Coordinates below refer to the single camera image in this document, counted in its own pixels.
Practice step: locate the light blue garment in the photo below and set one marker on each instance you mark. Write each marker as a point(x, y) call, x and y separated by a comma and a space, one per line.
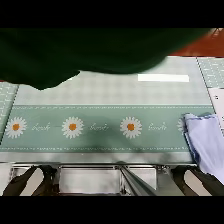
point(208, 143)

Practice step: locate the silver frame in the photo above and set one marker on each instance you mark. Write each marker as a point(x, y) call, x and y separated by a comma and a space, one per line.
point(140, 186)

